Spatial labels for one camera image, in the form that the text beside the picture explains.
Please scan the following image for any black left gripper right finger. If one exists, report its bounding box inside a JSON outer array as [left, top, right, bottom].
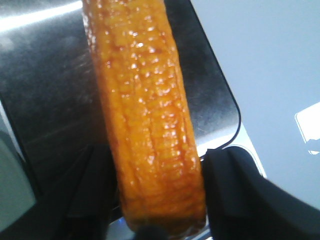
[[203, 146, 320, 240]]

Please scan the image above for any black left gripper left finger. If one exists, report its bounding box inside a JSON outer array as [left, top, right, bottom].
[[0, 144, 117, 240]]

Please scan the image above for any orange corn cob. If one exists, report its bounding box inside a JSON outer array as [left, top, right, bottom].
[[82, 0, 206, 240]]

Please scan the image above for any black silver kitchen scale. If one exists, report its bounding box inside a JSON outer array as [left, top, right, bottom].
[[0, 0, 267, 240]]

